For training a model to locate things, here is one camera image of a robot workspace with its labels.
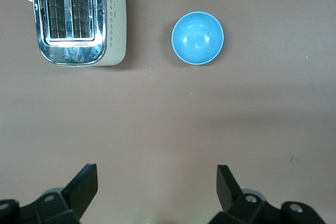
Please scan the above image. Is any brown table mat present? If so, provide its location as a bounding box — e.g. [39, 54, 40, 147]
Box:
[0, 0, 336, 224]

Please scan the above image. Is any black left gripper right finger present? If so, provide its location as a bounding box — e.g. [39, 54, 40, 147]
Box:
[208, 165, 328, 224]

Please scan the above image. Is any blue bowl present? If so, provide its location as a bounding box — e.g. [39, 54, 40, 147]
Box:
[171, 11, 225, 66]

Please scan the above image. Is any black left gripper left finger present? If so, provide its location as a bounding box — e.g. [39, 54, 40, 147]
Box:
[0, 163, 99, 224]

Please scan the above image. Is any beige chrome two-slot toaster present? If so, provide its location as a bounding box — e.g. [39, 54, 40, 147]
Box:
[30, 0, 127, 67]

